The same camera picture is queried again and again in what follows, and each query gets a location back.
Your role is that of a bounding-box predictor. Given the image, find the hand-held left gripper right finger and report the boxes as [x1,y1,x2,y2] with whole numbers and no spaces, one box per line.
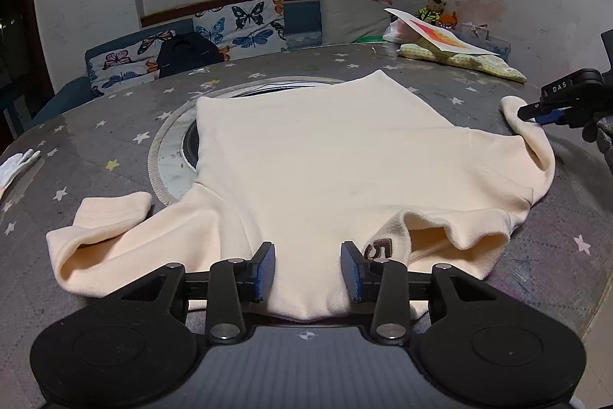
[340,240,505,341]

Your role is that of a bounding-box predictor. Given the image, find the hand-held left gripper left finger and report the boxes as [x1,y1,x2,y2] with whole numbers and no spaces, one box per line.
[108,241,277,341]

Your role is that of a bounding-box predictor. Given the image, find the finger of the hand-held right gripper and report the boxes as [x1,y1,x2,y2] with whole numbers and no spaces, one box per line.
[517,101,569,126]

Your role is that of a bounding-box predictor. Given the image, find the cream sweater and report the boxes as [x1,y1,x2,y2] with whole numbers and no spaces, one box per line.
[46,70,557,322]

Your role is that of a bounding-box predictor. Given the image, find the person's right hand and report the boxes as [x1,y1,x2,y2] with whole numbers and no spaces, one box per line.
[581,114,613,176]

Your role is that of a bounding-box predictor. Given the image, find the green yellow patterned cloth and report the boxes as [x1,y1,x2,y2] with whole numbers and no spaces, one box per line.
[397,43,528,83]

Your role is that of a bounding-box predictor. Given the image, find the clear plastic box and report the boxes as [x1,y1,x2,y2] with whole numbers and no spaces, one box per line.
[455,21,513,57]

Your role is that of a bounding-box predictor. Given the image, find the paper sheet with orange print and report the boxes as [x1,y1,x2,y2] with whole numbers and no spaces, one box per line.
[384,8,499,56]

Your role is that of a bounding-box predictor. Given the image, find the teddy bear toy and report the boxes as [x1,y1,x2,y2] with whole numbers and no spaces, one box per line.
[416,0,446,25]

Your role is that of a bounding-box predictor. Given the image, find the white plastic bag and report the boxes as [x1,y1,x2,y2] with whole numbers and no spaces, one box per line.
[382,20,417,44]

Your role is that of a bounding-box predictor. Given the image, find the grey star tablecloth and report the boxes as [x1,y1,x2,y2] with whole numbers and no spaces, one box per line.
[0,42,613,409]

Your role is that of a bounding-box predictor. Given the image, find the grey pillow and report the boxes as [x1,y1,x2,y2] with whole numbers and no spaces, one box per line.
[318,0,393,46]

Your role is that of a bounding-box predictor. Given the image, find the black backpack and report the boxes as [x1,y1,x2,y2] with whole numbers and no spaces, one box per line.
[156,31,222,79]

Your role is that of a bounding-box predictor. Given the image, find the butterfly print sofa cover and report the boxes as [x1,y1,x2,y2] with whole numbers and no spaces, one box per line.
[86,0,288,99]

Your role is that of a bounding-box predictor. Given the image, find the blue sofa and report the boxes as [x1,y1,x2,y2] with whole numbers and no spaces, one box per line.
[31,1,331,128]

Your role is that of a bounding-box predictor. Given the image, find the white glove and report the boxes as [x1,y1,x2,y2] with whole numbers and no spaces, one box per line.
[0,149,42,200]

